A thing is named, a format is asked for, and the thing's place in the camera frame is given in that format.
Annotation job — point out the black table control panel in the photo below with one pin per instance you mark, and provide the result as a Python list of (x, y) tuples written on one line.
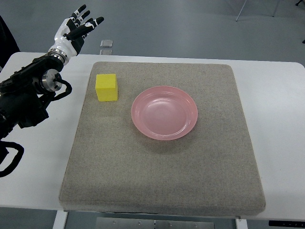
[(280, 223)]

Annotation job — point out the beige square cushion mat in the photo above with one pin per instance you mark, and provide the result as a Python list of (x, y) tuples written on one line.
[(211, 171)]

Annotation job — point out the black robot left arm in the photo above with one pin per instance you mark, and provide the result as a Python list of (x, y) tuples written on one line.
[(25, 96)]

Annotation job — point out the yellow foam block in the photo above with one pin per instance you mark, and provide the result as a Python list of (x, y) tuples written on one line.
[(106, 87)]

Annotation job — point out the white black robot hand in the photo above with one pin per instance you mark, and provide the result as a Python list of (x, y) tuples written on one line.
[(70, 36)]

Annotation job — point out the pink plastic plate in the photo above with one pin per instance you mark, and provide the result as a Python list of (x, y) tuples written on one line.
[(164, 113)]

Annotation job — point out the white table leg frame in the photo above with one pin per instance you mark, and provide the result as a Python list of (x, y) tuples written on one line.
[(125, 223)]

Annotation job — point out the metal chair legs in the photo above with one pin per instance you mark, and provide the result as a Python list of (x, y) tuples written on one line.
[(270, 8)]

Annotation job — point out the clear floor outlet cover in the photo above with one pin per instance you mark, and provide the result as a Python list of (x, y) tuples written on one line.
[(106, 43)]

